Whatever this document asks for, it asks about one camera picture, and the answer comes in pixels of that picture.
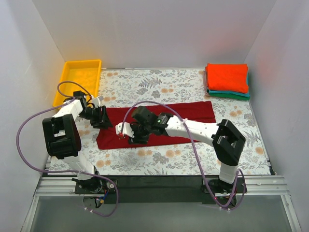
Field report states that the dark red t shirt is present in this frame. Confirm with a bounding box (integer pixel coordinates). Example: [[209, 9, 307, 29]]
[[96, 101, 216, 150]]

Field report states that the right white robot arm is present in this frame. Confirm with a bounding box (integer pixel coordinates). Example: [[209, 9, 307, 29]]
[[128, 106, 246, 192]]

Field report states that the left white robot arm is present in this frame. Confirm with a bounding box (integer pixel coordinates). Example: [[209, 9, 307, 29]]
[[42, 91, 112, 193]]

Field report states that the floral table mat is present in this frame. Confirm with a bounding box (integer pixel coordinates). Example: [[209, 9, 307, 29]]
[[76, 69, 270, 175]]

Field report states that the green folded t shirt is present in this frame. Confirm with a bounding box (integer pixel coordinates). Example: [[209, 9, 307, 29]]
[[206, 92, 250, 101]]

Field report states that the pink folded t shirt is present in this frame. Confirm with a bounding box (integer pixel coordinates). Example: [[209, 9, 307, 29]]
[[203, 71, 208, 92]]

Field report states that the orange folded t shirt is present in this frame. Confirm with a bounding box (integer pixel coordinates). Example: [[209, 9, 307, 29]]
[[206, 63, 249, 94]]

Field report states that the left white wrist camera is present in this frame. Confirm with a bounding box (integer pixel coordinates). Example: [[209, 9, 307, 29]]
[[90, 95, 104, 108]]

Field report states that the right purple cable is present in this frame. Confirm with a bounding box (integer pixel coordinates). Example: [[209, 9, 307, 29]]
[[121, 101, 248, 211]]

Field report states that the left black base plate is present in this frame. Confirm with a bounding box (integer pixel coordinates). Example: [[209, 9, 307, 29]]
[[71, 177, 118, 194]]

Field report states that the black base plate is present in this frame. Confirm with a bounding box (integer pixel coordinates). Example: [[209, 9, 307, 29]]
[[206, 175, 247, 194], [71, 177, 118, 194]]

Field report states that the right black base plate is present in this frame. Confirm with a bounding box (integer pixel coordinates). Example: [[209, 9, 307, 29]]
[[206, 175, 247, 194]]

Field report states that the aluminium rail frame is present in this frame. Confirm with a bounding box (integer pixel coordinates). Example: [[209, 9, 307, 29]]
[[22, 120, 302, 232]]

